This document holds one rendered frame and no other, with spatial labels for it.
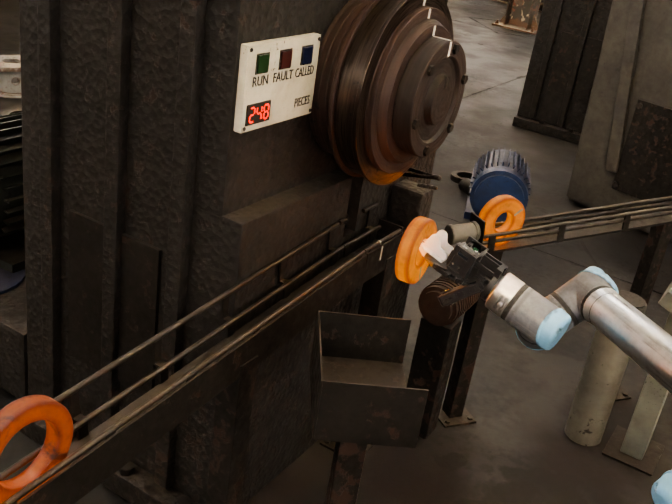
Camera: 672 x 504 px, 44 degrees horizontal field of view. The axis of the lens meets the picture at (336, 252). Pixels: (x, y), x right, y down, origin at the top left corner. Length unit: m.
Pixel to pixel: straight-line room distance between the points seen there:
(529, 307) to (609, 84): 3.06
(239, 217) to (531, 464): 1.34
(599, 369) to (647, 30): 2.34
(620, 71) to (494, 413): 2.35
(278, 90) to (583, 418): 1.54
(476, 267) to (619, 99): 2.96
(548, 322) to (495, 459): 0.98
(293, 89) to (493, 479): 1.35
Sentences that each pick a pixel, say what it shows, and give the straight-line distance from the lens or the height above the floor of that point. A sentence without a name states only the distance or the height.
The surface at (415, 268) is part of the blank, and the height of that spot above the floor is 0.79.
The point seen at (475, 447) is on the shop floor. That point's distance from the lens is 2.69.
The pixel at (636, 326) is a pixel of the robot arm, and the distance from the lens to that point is 1.77.
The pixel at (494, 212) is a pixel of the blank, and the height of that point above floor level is 0.74.
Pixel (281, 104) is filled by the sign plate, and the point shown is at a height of 1.10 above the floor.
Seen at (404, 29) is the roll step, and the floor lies 1.28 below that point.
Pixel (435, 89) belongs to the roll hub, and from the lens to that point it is 1.94.
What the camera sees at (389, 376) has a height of 0.60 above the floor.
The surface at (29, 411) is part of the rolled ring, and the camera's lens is 1.39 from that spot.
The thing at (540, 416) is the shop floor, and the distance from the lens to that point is 2.93.
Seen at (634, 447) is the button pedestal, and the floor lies 0.05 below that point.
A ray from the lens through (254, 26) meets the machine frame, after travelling 1.70.
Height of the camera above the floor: 1.59
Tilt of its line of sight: 25 degrees down
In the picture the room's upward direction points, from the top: 9 degrees clockwise
